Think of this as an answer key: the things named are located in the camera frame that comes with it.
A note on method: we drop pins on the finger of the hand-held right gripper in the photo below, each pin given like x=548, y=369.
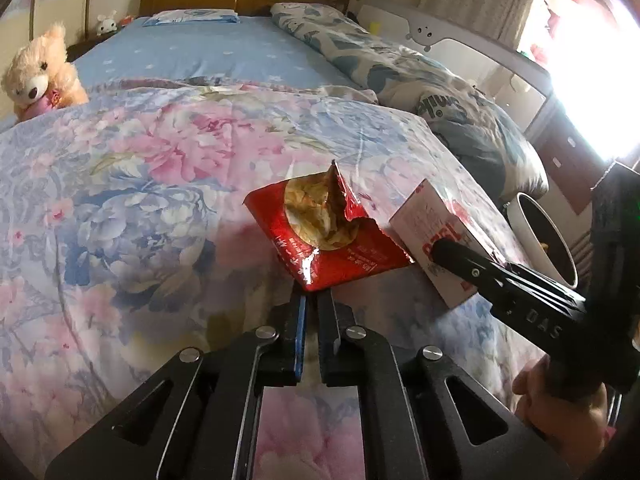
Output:
x=470, y=270

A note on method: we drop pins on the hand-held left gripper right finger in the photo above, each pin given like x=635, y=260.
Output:
x=327, y=340

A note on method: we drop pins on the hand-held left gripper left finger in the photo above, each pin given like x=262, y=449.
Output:
x=301, y=335

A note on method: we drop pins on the red white carton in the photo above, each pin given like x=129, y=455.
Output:
x=415, y=220

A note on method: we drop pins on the white round waste bin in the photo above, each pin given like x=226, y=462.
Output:
x=550, y=240

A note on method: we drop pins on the red snack packet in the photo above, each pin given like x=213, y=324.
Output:
x=350, y=260

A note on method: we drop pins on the person's right hand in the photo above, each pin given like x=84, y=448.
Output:
x=565, y=425

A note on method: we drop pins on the red brown drawer cabinet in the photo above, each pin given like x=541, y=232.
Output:
x=565, y=160

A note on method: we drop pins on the blue patterned quilt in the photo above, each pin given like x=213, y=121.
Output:
x=400, y=75

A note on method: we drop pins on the floral blanket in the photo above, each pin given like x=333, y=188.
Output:
x=125, y=185

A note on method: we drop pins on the pink cloth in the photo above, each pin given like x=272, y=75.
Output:
x=155, y=81

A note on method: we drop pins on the blue white pillow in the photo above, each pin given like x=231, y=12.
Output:
x=190, y=16

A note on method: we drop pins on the white bunny toy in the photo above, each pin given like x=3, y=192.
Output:
x=106, y=24

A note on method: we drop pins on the beige teddy bear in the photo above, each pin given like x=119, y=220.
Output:
x=40, y=70

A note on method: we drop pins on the white crib rail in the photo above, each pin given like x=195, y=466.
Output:
x=450, y=25

